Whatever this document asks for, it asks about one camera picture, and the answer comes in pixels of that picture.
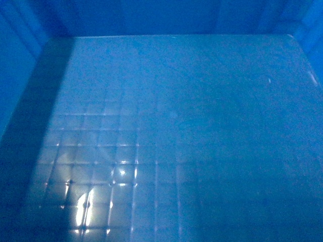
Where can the large blue plastic crate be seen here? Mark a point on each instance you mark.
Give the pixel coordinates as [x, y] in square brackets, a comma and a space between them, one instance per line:
[161, 120]

